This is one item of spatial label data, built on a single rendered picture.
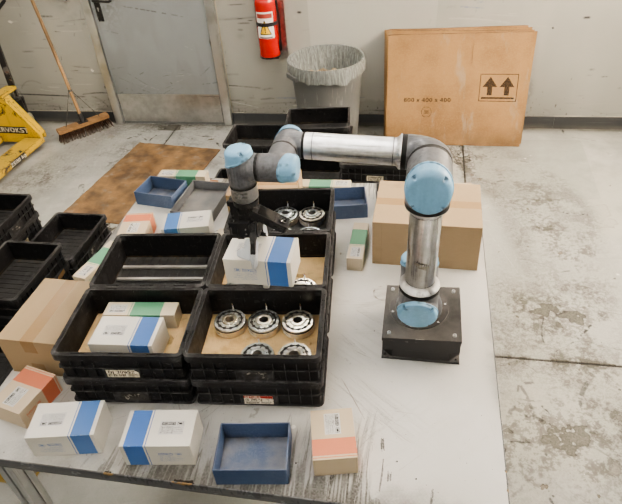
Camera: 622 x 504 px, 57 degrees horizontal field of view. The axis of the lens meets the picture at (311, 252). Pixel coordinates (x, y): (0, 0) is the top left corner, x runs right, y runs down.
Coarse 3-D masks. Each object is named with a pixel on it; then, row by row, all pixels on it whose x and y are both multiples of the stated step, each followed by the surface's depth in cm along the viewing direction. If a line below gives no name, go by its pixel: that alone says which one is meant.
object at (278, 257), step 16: (240, 240) 173; (272, 240) 172; (288, 240) 171; (224, 256) 167; (272, 256) 166; (288, 256) 165; (240, 272) 168; (256, 272) 167; (272, 272) 166; (288, 272) 165
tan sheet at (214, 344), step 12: (216, 336) 184; (240, 336) 184; (252, 336) 183; (276, 336) 183; (312, 336) 182; (204, 348) 181; (216, 348) 180; (228, 348) 180; (240, 348) 180; (276, 348) 179; (312, 348) 178
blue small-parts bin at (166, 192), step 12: (156, 180) 281; (168, 180) 279; (180, 180) 276; (144, 192) 278; (156, 192) 281; (168, 192) 280; (180, 192) 272; (144, 204) 273; (156, 204) 271; (168, 204) 268
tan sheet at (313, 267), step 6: (300, 258) 213; (306, 258) 213; (312, 258) 212; (318, 258) 212; (324, 258) 212; (300, 264) 210; (306, 264) 210; (312, 264) 210; (318, 264) 210; (300, 270) 208; (306, 270) 207; (312, 270) 207; (318, 270) 207; (300, 276) 205; (306, 276) 205; (312, 276) 204; (318, 276) 204; (222, 282) 205; (318, 282) 202
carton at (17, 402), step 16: (32, 368) 186; (16, 384) 181; (32, 384) 181; (48, 384) 181; (0, 400) 177; (16, 400) 176; (32, 400) 176; (48, 400) 183; (0, 416) 179; (16, 416) 174; (32, 416) 178
